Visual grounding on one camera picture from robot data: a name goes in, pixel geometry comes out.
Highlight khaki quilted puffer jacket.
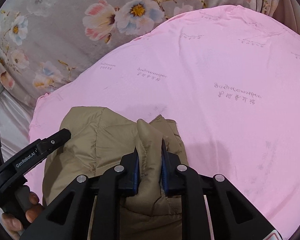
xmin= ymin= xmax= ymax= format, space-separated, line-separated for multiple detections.
xmin=43 ymin=107 xmax=187 ymax=239

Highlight person's left hand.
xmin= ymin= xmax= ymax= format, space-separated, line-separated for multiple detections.
xmin=1 ymin=191 xmax=45 ymax=239

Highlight white satin curtain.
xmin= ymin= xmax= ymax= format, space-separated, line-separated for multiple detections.
xmin=0 ymin=82 xmax=31 ymax=161

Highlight pink printed bed sheet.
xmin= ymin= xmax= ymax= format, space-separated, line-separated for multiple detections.
xmin=29 ymin=5 xmax=300 ymax=239

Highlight grey floral quilt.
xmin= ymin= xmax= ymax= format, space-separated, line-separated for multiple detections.
xmin=0 ymin=0 xmax=279 ymax=107

